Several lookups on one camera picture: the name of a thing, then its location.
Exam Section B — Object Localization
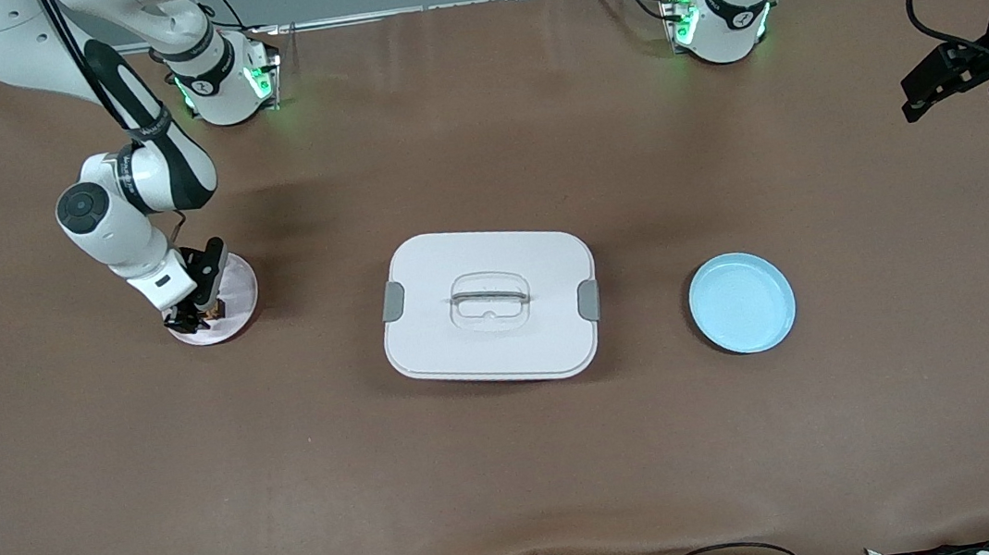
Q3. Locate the pink round plate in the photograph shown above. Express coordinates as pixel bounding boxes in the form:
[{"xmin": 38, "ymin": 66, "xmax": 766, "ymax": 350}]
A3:
[{"xmin": 156, "ymin": 249, "xmax": 265, "ymax": 351}]

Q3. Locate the white lidded storage box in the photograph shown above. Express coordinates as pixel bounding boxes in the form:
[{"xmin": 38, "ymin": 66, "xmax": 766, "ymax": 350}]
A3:
[{"xmin": 371, "ymin": 215, "xmax": 609, "ymax": 400}]

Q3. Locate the light blue round plate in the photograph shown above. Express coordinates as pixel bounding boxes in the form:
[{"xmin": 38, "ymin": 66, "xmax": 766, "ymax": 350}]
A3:
[{"xmin": 683, "ymin": 246, "xmax": 801, "ymax": 361}]

